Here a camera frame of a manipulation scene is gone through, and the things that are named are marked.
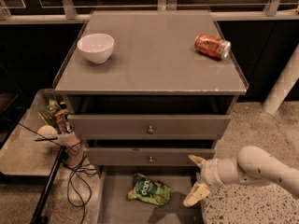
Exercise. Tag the grey bottom drawer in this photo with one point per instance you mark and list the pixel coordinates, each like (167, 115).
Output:
(117, 181)

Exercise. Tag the grey drawer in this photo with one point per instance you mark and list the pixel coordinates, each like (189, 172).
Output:
(149, 127)
(147, 152)
(117, 181)

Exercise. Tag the grey middle drawer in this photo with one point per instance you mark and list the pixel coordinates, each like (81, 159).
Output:
(147, 152)

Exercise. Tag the brown snack packet in bin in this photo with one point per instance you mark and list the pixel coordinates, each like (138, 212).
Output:
(62, 121)

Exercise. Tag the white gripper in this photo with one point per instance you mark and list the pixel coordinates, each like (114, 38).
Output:
(209, 171)

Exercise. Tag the grey top drawer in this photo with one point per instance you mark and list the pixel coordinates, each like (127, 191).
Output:
(149, 127)

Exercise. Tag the white cup in bin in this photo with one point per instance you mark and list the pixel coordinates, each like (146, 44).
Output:
(68, 139)

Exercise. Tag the black metal stand bar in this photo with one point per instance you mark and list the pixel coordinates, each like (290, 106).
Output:
(37, 218)

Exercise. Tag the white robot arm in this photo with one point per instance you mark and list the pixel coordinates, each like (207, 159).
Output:
(250, 166)

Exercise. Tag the grey drawer cabinet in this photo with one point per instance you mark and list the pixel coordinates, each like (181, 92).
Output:
(154, 69)

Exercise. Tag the white ceramic bowl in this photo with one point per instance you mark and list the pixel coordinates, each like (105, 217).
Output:
(96, 48)

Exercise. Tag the orange soda can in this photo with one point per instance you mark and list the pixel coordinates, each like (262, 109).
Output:
(212, 46)

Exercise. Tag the white window frame rail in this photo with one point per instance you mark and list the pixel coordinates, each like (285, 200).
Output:
(68, 11)

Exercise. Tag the white ball in bin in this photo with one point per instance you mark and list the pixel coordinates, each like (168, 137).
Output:
(46, 135)

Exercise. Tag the green rice chip bag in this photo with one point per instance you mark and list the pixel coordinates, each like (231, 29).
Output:
(149, 191)

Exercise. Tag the green snack bag in bin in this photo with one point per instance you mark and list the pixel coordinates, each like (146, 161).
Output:
(49, 111)

